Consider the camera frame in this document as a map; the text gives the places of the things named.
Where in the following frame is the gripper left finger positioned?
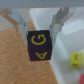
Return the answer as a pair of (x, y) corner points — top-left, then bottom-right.
(4, 7), (30, 40)

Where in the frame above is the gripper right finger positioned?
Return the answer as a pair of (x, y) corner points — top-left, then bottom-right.
(48, 6), (71, 38)

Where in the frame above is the purple block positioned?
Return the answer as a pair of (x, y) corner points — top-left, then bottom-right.
(26, 30), (53, 62)

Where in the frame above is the white plastic box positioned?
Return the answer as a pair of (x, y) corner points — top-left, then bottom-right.
(28, 7), (84, 84)

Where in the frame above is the yellow block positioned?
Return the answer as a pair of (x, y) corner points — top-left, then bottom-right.
(68, 51), (84, 69)

